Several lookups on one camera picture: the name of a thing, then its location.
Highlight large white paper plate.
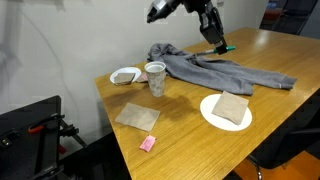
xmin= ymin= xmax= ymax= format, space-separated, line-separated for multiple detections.
xmin=200 ymin=94 xmax=252 ymax=131

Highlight green capped marker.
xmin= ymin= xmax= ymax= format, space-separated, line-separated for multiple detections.
xmin=195 ymin=46 xmax=236 ymax=56

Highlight black office chair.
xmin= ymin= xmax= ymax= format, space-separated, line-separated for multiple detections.
xmin=247 ymin=89 xmax=320 ymax=180

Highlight pink sugar packet near edge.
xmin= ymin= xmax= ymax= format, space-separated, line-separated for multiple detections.
xmin=140 ymin=135 xmax=156 ymax=152

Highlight brown napkin on large plate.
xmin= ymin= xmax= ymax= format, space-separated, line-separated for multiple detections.
xmin=212 ymin=91 xmax=249 ymax=125

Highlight brown napkin on small plate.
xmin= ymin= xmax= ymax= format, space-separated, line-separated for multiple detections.
xmin=114 ymin=73 xmax=135 ymax=85

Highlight speckled paper cup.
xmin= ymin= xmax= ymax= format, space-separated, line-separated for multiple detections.
xmin=144 ymin=61 xmax=166 ymax=97

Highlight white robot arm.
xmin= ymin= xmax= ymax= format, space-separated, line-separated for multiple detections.
xmin=147 ymin=0 xmax=227 ymax=54

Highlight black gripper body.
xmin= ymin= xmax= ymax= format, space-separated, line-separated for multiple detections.
xmin=183 ymin=0 xmax=224 ymax=44

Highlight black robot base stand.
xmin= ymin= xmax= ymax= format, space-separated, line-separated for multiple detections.
xmin=0 ymin=95 xmax=88 ymax=180

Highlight brown napkin on table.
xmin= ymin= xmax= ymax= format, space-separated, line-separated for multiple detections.
xmin=115 ymin=103 xmax=160 ymax=132

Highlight small white paper plate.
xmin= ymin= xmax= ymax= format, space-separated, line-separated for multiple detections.
xmin=110 ymin=67 xmax=141 ymax=84

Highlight orange handled clamp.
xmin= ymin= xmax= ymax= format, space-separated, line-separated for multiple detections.
xmin=28 ymin=115 xmax=64 ymax=134

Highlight pink sugar packet by plate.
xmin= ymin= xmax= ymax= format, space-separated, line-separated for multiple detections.
xmin=137 ymin=73 xmax=148 ymax=83

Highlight grey sweatpants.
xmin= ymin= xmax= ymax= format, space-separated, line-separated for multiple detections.
xmin=148 ymin=43 xmax=297 ymax=95

